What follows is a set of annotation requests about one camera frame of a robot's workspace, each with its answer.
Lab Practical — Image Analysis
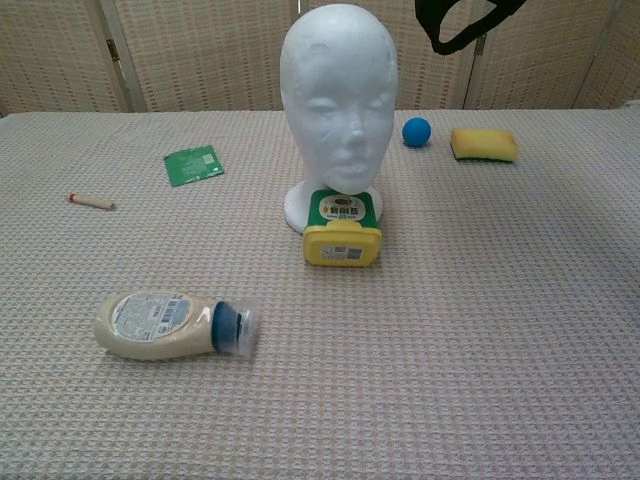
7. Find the black baseball cap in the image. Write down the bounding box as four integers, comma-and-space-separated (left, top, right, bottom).
414, 0, 529, 57

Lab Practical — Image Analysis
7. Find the white foam mannequin head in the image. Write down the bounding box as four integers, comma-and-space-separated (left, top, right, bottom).
278, 3, 400, 236

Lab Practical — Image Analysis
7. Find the green container with yellow lid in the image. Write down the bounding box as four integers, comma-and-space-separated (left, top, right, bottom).
301, 189, 384, 268

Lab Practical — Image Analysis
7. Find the blue ball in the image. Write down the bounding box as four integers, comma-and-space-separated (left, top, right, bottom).
401, 116, 433, 149

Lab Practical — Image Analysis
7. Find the green foil sachet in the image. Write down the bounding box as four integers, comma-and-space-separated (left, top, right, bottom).
162, 143, 226, 189

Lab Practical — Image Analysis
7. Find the woven checked tablecloth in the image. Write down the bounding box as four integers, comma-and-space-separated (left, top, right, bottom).
0, 106, 640, 480

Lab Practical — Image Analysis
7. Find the yellow sponge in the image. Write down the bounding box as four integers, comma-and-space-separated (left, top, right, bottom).
449, 126, 521, 164

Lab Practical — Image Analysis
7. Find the mayonnaise squeeze bottle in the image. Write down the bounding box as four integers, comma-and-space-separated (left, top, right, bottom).
93, 290, 262, 363

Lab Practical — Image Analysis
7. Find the bamboo folding screen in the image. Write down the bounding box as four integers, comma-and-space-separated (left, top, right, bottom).
0, 0, 640, 119

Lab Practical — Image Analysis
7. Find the small tan stick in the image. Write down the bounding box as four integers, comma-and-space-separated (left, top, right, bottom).
66, 192, 118, 212

